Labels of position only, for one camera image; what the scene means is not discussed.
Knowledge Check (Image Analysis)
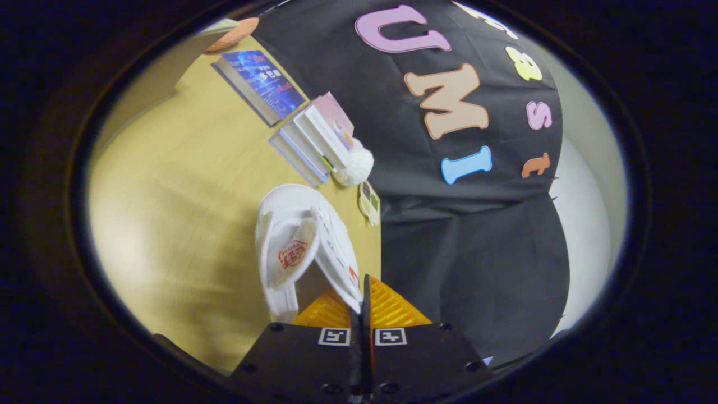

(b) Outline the blue cover book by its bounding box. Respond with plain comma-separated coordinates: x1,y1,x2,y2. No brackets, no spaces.
211,49,308,127

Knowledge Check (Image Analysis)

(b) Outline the brown cardboard storage box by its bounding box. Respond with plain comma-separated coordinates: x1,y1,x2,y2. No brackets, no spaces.
93,20,237,153

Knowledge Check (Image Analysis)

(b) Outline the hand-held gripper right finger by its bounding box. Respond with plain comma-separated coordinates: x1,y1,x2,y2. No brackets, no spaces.
361,274,495,403

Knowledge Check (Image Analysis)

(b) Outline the pink book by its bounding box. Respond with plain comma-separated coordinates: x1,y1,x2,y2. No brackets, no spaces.
311,91,356,152

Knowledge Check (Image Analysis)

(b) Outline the black backdrop cloth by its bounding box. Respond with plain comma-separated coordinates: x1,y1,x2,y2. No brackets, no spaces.
250,0,570,366

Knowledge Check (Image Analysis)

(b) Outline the pale blue book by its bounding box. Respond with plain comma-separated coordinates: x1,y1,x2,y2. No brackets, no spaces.
268,134,329,188
279,121,334,181

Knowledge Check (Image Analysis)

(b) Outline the orange pink round object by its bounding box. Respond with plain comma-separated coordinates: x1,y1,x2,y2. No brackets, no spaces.
205,17,260,54

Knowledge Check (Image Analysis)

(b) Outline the white book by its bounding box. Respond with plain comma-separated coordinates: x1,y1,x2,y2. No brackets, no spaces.
293,104,351,170

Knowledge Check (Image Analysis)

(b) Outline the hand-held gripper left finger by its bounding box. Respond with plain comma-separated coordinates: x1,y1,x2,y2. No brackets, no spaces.
227,287,362,403

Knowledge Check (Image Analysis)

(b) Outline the white sneaker shoe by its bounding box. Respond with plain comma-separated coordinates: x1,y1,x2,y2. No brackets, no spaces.
255,184,364,324

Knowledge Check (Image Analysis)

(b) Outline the small checkered card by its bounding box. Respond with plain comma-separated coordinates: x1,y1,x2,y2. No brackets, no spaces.
358,181,381,227

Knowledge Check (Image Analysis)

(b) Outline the white fluffy ball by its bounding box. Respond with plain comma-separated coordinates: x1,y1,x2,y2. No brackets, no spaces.
332,139,375,187

